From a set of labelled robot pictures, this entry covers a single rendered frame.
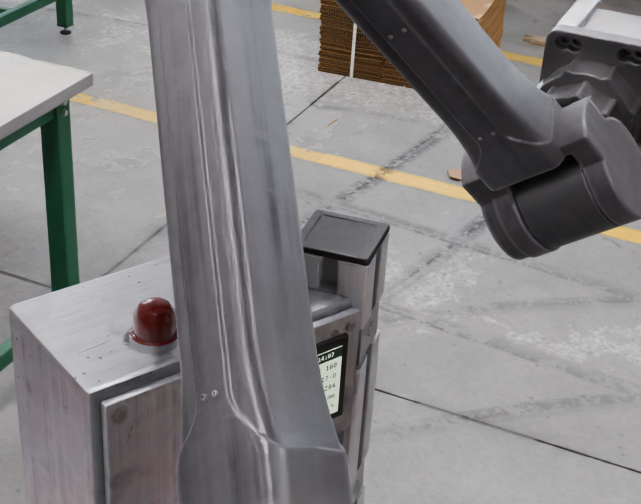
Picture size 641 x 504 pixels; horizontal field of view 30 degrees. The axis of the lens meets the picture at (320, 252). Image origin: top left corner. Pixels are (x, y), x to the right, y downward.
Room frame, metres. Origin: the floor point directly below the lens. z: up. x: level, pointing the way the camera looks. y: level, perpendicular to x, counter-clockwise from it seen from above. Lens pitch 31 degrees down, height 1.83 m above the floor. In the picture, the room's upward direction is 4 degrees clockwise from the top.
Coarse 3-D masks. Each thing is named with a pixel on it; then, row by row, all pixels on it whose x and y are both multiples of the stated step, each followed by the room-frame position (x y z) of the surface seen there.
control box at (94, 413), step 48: (96, 288) 0.55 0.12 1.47; (144, 288) 0.55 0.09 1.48; (336, 288) 0.57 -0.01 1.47; (48, 336) 0.50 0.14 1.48; (96, 336) 0.51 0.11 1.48; (48, 384) 0.49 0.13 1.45; (96, 384) 0.47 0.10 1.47; (144, 384) 0.48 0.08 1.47; (48, 432) 0.50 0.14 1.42; (96, 432) 0.46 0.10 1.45; (144, 432) 0.47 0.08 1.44; (336, 432) 0.55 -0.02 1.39; (48, 480) 0.50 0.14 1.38; (96, 480) 0.46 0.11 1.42; (144, 480) 0.47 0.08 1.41
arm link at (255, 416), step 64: (192, 0) 0.56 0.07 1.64; (256, 0) 0.58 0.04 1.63; (192, 64) 0.53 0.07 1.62; (256, 64) 0.55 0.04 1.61; (192, 128) 0.51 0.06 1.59; (256, 128) 0.52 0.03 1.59; (192, 192) 0.49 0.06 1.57; (256, 192) 0.49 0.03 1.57; (192, 256) 0.47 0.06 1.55; (256, 256) 0.46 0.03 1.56; (192, 320) 0.44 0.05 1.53; (256, 320) 0.44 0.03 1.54; (192, 384) 0.43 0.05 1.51; (256, 384) 0.41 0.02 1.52; (320, 384) 0.44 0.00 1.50; (192, 448) 0.41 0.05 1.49; (256, 448) 0.39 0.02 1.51; (320, 448) 0.40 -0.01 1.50
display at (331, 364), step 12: (336, 336) 0.54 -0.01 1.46; (348, 336) 0.55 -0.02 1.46; (324, 348) 0.54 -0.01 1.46; (336, 348) 0.54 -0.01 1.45; (324, 360) 0.54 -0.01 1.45; (336, 360) 0.54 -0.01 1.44; (324, 372) 0.54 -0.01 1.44; (336, 372) 0.54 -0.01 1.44; (324, 384) 0.54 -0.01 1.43; (336, 384) 0.54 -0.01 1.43; (336, 396) 0.54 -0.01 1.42; (336, 408) 0.54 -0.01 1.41
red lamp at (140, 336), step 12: (144, 300) 0.51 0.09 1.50; (156, 300) 0.51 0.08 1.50; (144, 312) 0.50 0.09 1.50; (156, 312) 0.50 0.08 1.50; (168, 312) 0.50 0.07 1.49; (144, 324) 0.50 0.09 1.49; (156, 324) 0.50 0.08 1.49; (168, 324) 0.50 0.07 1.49; (132, 336) 0.50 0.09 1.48; (144, 336) 0.50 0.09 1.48; (156, 336) 0.50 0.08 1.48; (168, 336) 0.50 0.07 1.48; (144, 348) 0.49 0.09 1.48; (156, 348) 0.49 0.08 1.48; (168, 348) 0.50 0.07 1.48
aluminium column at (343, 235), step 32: (320, 224) 0.60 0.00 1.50; (352, 224) 0.60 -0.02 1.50; (384, 224) 0.60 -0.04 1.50; (320, 256) 0.57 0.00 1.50; (352, 256) 0.56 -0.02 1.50; (384, 256) 0.59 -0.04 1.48; (352, 288) 0.56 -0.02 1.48; (352, 416) 0.56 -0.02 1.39; (352, 448) 0.56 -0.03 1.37; (352, 480) 0.56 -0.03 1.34
